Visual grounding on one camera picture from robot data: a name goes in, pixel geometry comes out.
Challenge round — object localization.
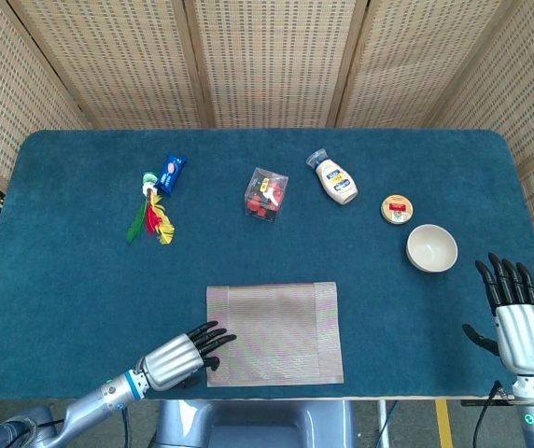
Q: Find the round gold tin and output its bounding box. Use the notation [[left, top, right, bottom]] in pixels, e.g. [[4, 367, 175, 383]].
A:
[[380, 194, 415, 226]]

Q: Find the cream mayonnaise squeeze bottle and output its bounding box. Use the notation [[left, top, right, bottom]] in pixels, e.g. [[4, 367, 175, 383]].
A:
[[305, 148, 359, 206]]

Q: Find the grey blue robot torso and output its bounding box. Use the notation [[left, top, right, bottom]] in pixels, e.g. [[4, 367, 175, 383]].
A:
[[154, 399, 357, 448]]

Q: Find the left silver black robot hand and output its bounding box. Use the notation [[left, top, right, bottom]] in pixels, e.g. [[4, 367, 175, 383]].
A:
[[135, 320, 238, 392]]

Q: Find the brown woven placemat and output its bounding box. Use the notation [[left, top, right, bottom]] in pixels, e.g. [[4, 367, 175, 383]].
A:
[[205, 281, 345, 388]]

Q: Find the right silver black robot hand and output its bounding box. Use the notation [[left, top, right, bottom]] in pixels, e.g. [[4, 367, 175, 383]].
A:
[[461, 252, 534, 377]]

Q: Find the blue cookie snack packet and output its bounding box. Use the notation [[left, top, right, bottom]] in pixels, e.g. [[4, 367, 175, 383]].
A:
[[156, 154, 189, 196]]

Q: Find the woven rattan folding screen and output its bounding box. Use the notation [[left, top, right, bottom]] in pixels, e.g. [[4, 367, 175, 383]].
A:
[[0, 0, 534, 337]]

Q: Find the clear box with orange parts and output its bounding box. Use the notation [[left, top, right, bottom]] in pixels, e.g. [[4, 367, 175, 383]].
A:
[[244, 166, 289, 226]]

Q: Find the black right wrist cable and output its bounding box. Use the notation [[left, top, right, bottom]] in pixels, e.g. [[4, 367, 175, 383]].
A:
[[470, 380, 505, 448]]

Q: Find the white table leg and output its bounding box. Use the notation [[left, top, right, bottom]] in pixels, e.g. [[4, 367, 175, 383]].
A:
[[376, 399, 392, 448]]

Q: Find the colourful feather shuttlecock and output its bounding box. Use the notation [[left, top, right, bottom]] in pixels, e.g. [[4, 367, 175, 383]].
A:
[[125, 171, 176, 246]]

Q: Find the blue table cover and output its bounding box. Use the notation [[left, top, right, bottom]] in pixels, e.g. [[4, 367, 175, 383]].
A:
[[0, 128, 534, 402]]

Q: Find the white ceramic bowl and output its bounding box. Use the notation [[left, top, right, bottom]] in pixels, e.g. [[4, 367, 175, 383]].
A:
[[405, 223, 459, 274]]

